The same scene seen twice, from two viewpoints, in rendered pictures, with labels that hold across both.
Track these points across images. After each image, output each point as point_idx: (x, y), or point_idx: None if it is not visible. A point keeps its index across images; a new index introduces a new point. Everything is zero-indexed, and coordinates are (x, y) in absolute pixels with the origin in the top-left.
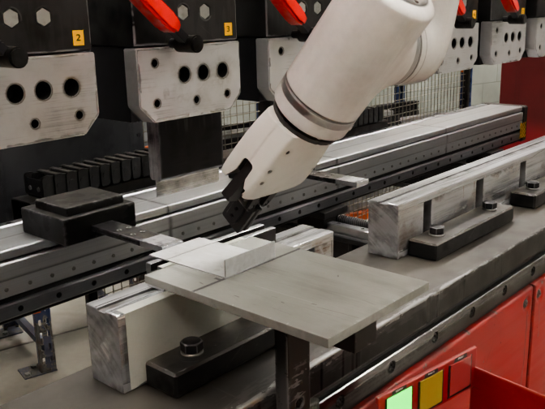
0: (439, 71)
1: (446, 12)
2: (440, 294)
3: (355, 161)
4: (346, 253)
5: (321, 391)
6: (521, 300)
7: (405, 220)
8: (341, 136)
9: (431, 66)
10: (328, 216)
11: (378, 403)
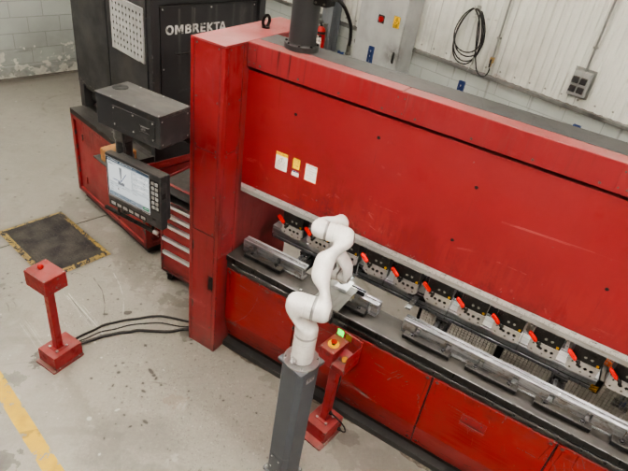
0: (425, 300)
1: (342, 275)
2: (381, 336)
3: (456, 314)
4: (402, 321)
5: (342, 321)
6: (423, 374)
7: (406, 324)
8: (334, 279)
9: (340, 280)
10: (437, 319)
11: (336, 326)
